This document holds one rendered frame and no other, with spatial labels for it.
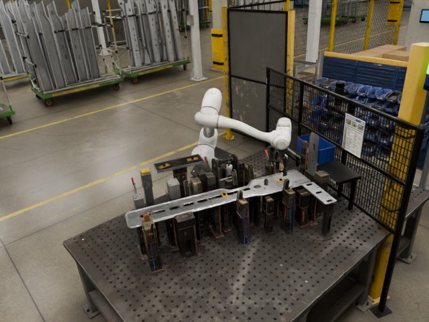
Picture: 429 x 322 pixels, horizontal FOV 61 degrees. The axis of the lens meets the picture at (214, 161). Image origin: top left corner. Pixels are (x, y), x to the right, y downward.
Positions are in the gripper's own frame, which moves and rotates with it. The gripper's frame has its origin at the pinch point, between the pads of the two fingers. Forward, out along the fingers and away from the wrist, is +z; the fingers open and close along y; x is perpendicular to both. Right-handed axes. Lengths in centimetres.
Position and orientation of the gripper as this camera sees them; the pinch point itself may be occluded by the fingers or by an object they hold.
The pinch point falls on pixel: (281, 170)
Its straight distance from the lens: 279.4
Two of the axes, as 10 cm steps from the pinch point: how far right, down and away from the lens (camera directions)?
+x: 9.3, -2.0, 3.1
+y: 3.7, 4.3, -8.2
